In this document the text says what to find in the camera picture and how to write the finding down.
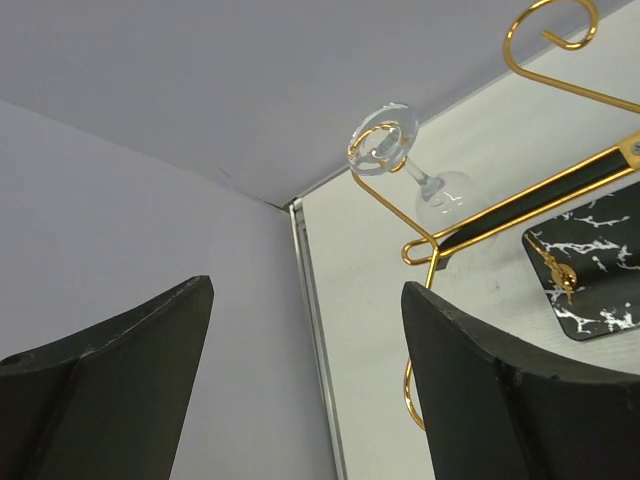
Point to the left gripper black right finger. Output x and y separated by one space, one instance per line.
497 407

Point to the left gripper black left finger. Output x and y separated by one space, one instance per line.
110 401

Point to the gold wine glass rack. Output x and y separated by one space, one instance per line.
434 249

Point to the aluminium table frame rail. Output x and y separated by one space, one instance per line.
310 295

